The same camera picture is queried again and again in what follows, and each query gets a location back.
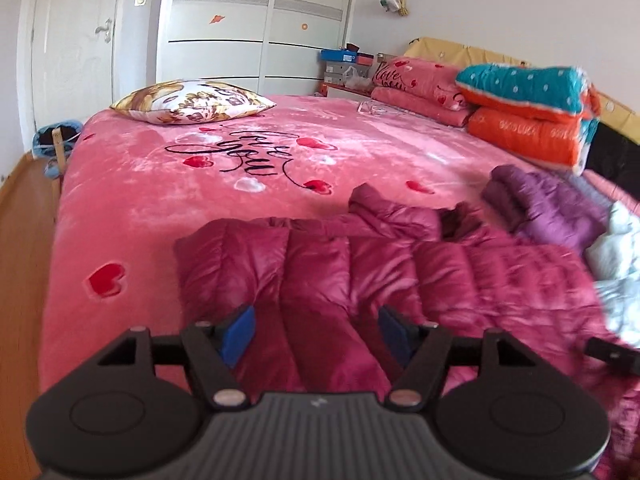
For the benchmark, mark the light blue down jacket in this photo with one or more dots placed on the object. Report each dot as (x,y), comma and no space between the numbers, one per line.
(620,260)

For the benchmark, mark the pink heart pillows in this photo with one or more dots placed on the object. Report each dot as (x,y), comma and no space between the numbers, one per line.
(415,77)

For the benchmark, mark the pink heart print bed blanket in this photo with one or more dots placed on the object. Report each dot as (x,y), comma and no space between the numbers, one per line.
(150,200)

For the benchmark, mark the dark red down jacket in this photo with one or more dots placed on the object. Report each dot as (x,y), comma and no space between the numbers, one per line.
(350,270)

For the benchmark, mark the blue slipper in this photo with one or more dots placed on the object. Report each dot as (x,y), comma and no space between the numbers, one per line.
(51,169)

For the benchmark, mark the yellow headboard cover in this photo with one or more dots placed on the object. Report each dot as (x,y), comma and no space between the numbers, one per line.
(450,50)

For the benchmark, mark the purple down jacket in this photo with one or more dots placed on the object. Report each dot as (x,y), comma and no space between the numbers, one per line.
(545,200)

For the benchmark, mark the clear clothes hanger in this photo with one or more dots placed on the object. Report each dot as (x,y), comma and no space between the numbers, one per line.
(364,106)

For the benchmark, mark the low white cabinet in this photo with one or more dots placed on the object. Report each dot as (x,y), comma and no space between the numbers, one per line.
(345,92)

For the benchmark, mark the gold floral print cushion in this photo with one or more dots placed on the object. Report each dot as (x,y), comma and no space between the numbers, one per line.
(190,100)

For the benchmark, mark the lavender folded blanket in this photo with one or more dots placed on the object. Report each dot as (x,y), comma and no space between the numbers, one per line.
(600,197)

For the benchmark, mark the orange folded quilt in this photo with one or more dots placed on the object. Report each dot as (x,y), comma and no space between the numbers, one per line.
(525,135)

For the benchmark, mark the white door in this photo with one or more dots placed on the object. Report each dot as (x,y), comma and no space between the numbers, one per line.
(70,60)

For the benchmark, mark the stack of boxes on nightstand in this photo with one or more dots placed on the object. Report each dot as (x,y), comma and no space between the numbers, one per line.
(345,56)

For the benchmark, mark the blue basket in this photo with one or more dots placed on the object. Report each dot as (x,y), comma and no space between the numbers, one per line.
(42,140)

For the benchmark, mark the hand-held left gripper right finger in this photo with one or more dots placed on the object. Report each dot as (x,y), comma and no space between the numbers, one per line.
(395,335)

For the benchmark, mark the small dark box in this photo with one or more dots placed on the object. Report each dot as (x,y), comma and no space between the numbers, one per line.
(352,47)

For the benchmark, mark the grey shoe box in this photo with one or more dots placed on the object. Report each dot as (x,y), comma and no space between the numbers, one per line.
(335,69)

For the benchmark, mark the black cloth bag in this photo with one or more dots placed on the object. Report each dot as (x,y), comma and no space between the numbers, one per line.
(615,155)

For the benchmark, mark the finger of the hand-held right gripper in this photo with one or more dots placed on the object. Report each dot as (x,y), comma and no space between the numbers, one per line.
(612,355)

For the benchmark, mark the clear plastic bag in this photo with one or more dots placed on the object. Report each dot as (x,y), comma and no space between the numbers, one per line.
(357,80)

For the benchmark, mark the white sliding wardrobe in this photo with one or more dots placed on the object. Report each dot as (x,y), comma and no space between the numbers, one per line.
(215,60)

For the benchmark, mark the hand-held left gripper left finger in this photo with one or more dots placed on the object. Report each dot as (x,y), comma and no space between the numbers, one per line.
(239,335)

